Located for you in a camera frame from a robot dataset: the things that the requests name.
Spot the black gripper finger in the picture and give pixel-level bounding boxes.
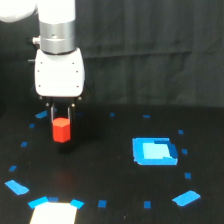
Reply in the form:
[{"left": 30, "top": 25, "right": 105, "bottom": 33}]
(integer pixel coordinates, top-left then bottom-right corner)
[
  {"left": 68, "top": 98, "right": 74, "bottom": 121},
  {"left": 50, "top": 100, "right": 55, "bottom": 123}
]

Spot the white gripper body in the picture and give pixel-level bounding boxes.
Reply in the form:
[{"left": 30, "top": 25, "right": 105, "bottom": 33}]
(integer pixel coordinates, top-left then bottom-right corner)
[{"left": 34, "top": 48, "right": 85, "bottom": 98}]

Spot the red hexagonal block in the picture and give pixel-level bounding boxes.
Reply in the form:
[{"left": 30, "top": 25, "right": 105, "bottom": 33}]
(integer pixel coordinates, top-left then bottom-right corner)
[{"left": 53, "top": 117, "right": 71, "bottom": 143}]

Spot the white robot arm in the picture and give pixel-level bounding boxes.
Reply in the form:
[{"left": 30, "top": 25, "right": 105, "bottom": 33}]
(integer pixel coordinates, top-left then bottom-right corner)
[{"left": 0, "top": 0, "right": 85, "bottom": 122}]

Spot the large blue tape strip back-left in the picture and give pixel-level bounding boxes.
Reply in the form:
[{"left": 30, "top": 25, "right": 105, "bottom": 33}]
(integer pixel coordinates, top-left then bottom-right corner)
[{"left": 35, "top": 110, "right": 47, "bottom": 119}]

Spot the black curtain backdrop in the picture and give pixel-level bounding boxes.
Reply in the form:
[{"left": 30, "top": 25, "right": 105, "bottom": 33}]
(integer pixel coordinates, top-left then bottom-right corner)
[{"left": 0, "top": 0, "right": 224, "bottom": 107}]

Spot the blue taped square target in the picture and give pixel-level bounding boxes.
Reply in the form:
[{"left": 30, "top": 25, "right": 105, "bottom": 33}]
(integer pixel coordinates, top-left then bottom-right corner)
[{"left": 132, "top": 138, "right": 178, "bottom": 166}]

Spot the large blue tape strip front-left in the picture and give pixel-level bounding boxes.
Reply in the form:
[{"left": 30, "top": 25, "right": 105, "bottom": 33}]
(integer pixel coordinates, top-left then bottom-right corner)
[{"left": 5, "top": 180, "right": 29, "bottom": 195}]

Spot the blue tape strip left of paper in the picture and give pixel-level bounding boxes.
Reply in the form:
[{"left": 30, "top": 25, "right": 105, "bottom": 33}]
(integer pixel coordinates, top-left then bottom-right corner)
[{"left": 28, "top": 196, "right": 48, "bottom": 209}]

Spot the blue tape strip of paper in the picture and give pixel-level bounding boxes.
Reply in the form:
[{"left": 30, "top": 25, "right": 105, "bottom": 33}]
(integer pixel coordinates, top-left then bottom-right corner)
[
  {"left": 70, "top": 199, "right": 84, "bottom": 209},
  {"left": 28, "top": 196, "right": 48, "bottom": 209}
]

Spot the blue tape strip right of paper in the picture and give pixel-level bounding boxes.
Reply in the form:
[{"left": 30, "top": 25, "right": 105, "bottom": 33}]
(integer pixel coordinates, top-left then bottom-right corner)
[{"left": 70, "top": 199, "right": 84, "bottom": 209}]

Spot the white paper sheet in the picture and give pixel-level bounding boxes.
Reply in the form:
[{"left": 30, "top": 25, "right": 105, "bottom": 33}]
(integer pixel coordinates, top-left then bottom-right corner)
[{"left": 30, "top": 202, "right": 77, "bottom": 224}]

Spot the large blue tape strip front-right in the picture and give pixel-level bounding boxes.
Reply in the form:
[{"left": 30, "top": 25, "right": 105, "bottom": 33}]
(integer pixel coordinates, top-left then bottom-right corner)
[{"left": 173, "top": 190, "right": 200, "bottom": 207}]

